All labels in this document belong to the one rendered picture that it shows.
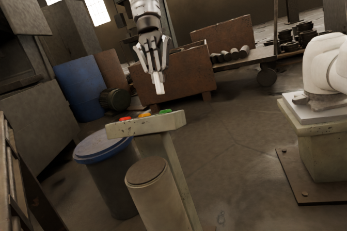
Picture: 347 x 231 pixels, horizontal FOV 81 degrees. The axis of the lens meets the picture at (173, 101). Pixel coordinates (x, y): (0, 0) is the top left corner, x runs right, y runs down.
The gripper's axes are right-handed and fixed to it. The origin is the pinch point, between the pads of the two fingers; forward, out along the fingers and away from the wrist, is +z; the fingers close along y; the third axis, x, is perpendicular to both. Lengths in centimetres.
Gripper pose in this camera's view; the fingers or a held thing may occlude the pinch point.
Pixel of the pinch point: (158, 83)
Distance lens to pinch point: 64.7
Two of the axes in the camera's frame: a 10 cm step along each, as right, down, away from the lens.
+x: 3.4, -0.4, 9.4
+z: 1.8, 9.8, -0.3
